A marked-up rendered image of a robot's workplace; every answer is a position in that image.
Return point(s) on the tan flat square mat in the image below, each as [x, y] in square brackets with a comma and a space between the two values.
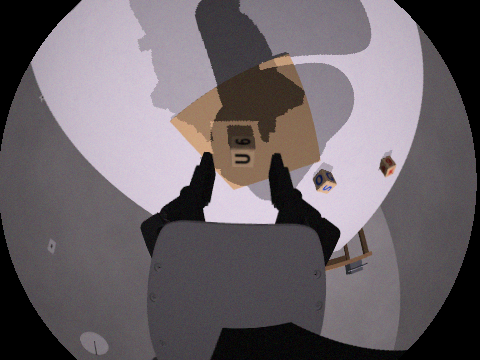
[267, 102]

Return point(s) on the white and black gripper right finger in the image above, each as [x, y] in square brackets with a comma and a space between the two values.
[292, 208]

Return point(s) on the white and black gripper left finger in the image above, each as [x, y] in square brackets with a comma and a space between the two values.
[188, 206]

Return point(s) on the wooden letter block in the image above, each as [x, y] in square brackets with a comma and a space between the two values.
[387, 166]
[242, 151]
[324, 181]

